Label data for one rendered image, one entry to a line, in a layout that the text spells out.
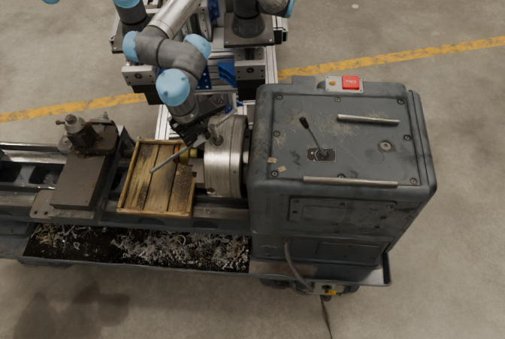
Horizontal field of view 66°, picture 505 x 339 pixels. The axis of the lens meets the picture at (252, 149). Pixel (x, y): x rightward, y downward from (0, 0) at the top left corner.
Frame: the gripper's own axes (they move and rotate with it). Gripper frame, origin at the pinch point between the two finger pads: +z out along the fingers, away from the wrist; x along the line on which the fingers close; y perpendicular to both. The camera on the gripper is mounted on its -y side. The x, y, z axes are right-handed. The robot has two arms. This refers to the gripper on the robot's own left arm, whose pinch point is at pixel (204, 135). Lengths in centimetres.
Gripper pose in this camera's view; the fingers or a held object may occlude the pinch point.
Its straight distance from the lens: 122.9
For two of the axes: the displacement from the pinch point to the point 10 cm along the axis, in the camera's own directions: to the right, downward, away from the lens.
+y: -7.5, 6.3, -1.9
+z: 0.6, 3.5, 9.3
